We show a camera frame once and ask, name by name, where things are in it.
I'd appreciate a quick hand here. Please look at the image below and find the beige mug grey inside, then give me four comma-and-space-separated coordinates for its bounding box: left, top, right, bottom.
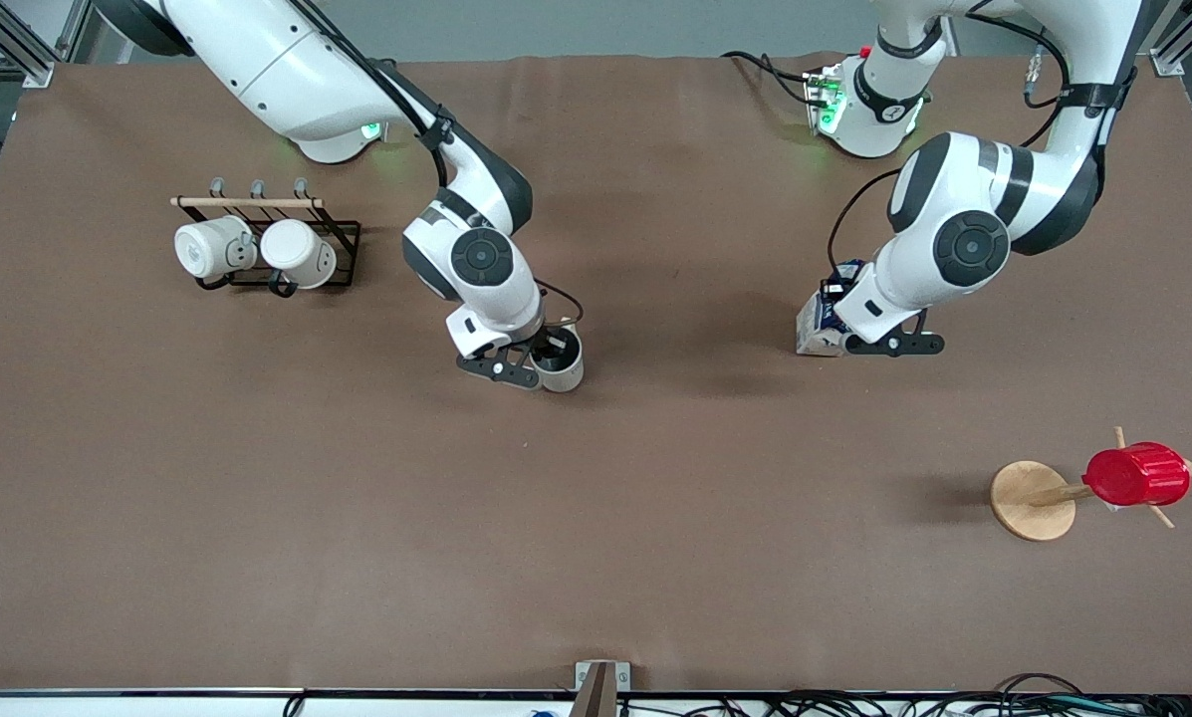
530, 321, 587, 394

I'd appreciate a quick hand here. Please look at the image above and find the blue white milk carton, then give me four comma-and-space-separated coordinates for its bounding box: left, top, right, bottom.
795, 261, 867, 359

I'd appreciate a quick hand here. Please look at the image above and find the wooden cup tree stand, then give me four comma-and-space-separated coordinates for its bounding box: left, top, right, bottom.
990, 426, 1192, 544

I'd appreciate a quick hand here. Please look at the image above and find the red plastic cup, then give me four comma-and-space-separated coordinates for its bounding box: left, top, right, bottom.
1083, 442, 1192, 507

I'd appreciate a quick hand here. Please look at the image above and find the brown table cover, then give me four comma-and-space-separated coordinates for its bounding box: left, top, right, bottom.
0, 55, 1192, 694

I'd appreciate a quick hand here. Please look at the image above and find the white ceramic mug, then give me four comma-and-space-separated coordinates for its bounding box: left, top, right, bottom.
174, 214, 258, 283
260, 219, 339, 292

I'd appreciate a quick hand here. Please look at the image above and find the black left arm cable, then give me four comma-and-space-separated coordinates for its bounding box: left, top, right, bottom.
827, 8, 1073, 276

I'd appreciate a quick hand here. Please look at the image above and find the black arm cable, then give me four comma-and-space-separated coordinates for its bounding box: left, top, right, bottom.
292, 0, 587, 330
827, 8, 1073, 276

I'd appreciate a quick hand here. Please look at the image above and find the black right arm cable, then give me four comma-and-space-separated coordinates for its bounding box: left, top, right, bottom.
292, 0, 587, 330

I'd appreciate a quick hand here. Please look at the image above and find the black wire mug rack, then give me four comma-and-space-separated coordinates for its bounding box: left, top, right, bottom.
170, 177, 362, 298

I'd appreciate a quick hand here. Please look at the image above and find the black left base cable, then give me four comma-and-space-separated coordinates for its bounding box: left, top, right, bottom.
722, 50, 818, 107

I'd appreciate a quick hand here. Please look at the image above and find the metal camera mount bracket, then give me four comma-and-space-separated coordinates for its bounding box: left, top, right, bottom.
568, 660, 632, 717

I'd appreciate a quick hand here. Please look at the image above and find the aluminium frame profile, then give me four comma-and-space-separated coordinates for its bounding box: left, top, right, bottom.
0, 0, 95, 89
1148, 0, 1192, 79

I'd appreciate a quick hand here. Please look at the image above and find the black floor cable tangle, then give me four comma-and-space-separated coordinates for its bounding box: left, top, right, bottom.
615, 690, 1192, 717

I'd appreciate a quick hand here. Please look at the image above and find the black looped floor cable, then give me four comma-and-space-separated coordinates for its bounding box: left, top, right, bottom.
994, 673, 1089, 702

